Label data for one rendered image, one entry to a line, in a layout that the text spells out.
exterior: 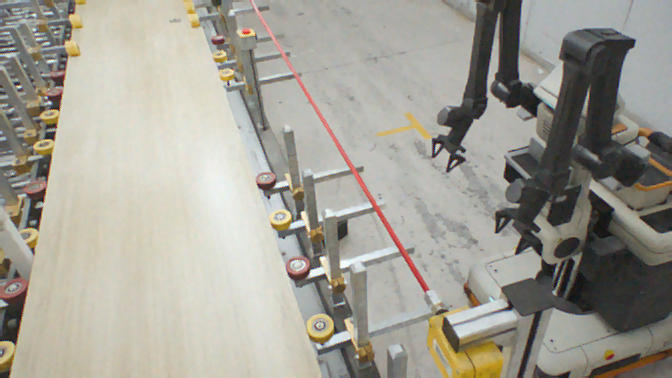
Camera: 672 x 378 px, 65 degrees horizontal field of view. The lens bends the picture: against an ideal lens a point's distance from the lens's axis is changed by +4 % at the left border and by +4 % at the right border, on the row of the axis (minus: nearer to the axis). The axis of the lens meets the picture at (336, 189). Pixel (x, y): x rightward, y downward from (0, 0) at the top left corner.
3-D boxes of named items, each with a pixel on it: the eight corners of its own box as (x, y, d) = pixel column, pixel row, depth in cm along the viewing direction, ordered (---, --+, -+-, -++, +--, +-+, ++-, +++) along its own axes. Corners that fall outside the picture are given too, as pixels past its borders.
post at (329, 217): (341, 305, 183) (332, 205, 153) (344, 313, 181) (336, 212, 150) (332, 308, 182) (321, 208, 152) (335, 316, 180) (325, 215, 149)
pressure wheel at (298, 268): (298, 300, 169) (294, 276, 162) (284, 286, 174) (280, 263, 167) (317, 287, 173) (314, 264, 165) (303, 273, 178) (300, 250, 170)
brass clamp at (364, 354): (361, 324, 163) (360, 314, 160) (377, 360, 153) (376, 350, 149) (342, 329, 161) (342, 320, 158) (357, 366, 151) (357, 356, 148)
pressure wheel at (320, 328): (324, 364, 150) (321, 341, 143) (304, 349, 155) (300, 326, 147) (341, 345, 155) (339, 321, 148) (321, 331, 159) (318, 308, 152)
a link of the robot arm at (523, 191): (571, 181, 142) (550, 163, 149) (540, 176, 137) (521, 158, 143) (546, 214, 148) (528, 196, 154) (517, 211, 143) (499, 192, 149)
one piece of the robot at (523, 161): (532, 175, 198) (544, 127, 184) (582, 220, 177) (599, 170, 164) (495, 185, 195) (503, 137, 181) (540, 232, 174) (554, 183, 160)
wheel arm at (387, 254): (410, 248, 183) (411, 239, 180) (414, 254, 180) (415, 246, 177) (293, 282, 174) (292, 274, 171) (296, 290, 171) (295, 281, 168)
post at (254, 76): (266, 124, 273) (252, 44, 245) (268, 129, 270) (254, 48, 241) (258, 126, 272) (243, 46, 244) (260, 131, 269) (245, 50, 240)
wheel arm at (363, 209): (383, 205, 201) (383, 197, 198) (387, 210, 199) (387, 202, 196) (277, 234, 192) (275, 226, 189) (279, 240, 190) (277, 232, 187)
